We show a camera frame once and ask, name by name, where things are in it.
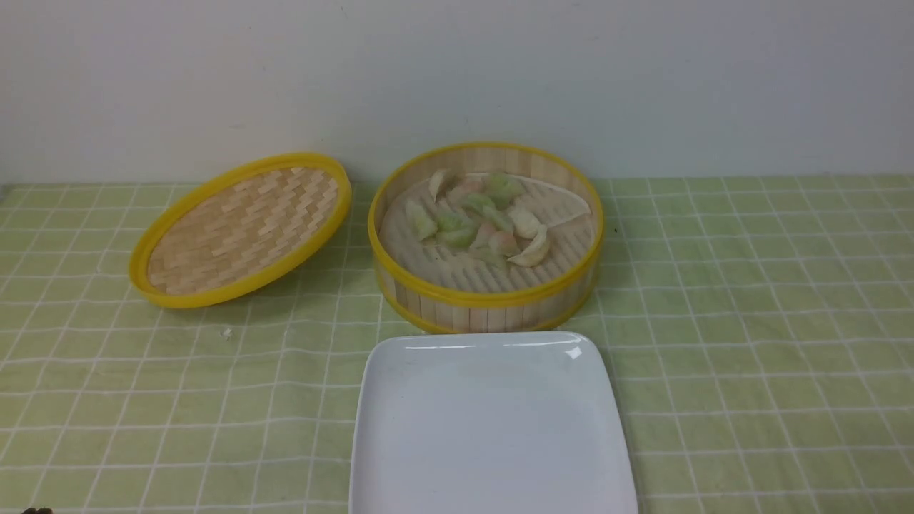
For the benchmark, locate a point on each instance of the pale green dumpling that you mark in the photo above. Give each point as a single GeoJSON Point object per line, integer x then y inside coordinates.
{"type": "Point", "coordinates": [420, 221]}

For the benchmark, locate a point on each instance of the white crescent dumpling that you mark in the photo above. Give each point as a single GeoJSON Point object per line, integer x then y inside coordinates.
{"type": "Point", "coordinates": [535, 252]}

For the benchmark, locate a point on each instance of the white square plate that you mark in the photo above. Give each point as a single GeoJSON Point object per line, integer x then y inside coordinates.
{"type": "Point", "coordinates": [522, 422]}

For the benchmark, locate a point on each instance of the green dumpling centre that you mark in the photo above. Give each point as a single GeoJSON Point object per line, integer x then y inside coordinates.
{"type": "Point", "coordinates": [455, 229]}

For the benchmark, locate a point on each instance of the bamboo steamer basket yellow rim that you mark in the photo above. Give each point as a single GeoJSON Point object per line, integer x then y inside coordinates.
{"type": "Point", "coordinates": [445, 311]}

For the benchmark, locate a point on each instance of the pink dumpling front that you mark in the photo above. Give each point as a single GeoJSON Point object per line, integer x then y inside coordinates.
{"type": "Point", "coordinates": [503, 244]}

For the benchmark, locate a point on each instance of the white dumpling centre right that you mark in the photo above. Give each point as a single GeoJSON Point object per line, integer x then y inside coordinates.
{"type": "Point", "coordinates": [525, 223]}

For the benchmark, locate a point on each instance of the white dumpling at back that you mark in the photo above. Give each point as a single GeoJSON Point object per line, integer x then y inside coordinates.
{"type": "Point", "coordinates": [439, 182]}

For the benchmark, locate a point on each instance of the green dumpling at back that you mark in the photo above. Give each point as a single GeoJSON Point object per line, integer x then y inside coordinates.
{"type": "Point", "coordinates": [502, 188]}

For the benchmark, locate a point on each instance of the woven bamboo steamer lid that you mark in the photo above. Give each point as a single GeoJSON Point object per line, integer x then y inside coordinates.
{"type": "Point", "coordinates": [241, 231]}

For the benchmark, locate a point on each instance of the green checkered tablecloth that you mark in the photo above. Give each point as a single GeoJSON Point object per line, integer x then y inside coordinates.
{"type": "Point", "coordinates": [758, 333]}

